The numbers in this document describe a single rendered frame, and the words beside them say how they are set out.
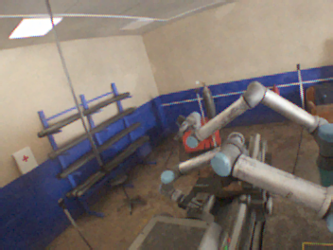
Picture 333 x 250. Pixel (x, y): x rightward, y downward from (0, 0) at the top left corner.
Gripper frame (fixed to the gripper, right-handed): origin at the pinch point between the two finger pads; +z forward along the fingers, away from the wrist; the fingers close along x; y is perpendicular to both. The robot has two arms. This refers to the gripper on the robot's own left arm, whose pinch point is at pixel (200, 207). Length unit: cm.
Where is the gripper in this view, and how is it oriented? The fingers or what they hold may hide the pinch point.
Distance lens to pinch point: 149.1
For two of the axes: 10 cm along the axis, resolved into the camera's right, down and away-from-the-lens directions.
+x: 5.6, -3.2, 7.6
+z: 8.2, 2.9, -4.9
